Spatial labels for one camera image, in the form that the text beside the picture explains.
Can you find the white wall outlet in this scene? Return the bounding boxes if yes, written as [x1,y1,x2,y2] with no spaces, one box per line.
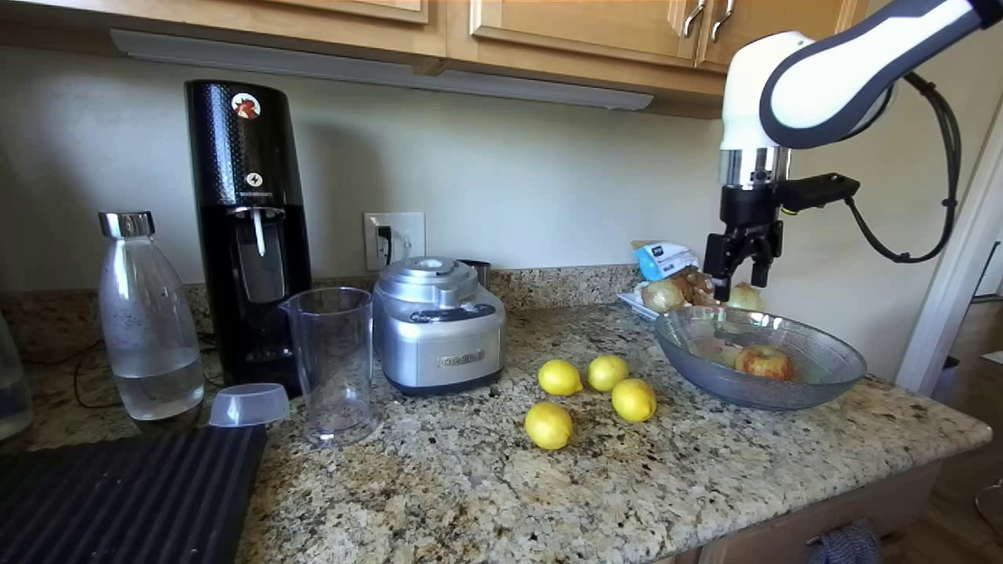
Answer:
[363,214,422,270]

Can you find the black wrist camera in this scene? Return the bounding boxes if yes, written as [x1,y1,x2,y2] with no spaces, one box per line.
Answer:
[776,172,859,209]

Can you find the silver food processor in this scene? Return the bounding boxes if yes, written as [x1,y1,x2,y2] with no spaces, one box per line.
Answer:
[373,257,503,395]

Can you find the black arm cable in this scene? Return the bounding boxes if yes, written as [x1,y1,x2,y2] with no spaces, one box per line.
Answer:
[844,69,965,266]

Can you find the clear plastic measuring cup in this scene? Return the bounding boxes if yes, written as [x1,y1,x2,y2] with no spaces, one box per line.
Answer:
[281,285,377,445]

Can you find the black ribbed drying mat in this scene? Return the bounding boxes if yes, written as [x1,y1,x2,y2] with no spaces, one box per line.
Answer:
[0,429,266,564]

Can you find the yellow onion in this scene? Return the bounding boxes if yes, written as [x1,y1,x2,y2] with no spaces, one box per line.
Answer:
[726,281,765,309]
[638,279,685,314]

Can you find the red yellow apple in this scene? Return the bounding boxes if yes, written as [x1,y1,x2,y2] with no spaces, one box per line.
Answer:
[737,344,793,383]

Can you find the wooden upper cabinets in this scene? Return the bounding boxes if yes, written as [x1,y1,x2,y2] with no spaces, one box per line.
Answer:
[0,0,871,113]

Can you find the grey hanging towel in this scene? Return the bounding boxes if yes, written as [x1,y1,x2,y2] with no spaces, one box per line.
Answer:
[808,522,879,564]

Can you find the black soda maker machine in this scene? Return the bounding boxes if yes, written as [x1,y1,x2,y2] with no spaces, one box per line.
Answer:
[185,78,309,395]

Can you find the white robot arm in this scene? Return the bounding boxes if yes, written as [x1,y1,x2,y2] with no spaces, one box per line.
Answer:
[704,0,1003,300]

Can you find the clear glass bowl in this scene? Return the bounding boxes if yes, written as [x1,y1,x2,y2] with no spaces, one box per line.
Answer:
[654,306,868,409]

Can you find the yellow lemon top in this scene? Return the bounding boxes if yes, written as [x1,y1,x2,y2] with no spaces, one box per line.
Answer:
[612,379,658,422]

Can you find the yellow lemon with sticker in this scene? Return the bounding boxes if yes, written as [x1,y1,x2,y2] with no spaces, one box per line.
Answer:
[523,402,573,450]

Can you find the blue white food bag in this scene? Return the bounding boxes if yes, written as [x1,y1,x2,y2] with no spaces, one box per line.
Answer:
[633,240,696,281]

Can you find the yellow onion front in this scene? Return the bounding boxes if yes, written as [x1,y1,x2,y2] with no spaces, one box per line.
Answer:
[726,281,765,309]

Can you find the clear water bottle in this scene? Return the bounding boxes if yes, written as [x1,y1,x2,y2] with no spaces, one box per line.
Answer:
[98,209,202,422]

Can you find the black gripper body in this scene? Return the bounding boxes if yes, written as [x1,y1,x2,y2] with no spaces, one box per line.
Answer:
[720,184,776,236]

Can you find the yellow onion back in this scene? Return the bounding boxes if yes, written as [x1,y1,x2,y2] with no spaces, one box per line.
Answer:
[638,279,685,314]

